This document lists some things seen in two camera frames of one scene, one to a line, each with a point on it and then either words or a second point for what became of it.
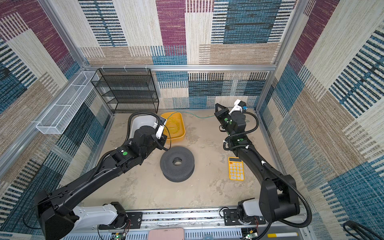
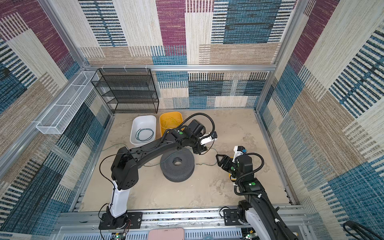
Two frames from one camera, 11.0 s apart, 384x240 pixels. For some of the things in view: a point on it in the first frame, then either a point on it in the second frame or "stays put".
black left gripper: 162,142 → 200,149
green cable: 195,115 → 161,164
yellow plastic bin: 175,122 stays put
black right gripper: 219,114 → 226,159
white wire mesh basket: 55,120 stays put
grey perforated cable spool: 177,173 stays put
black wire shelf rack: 127,89 stays put
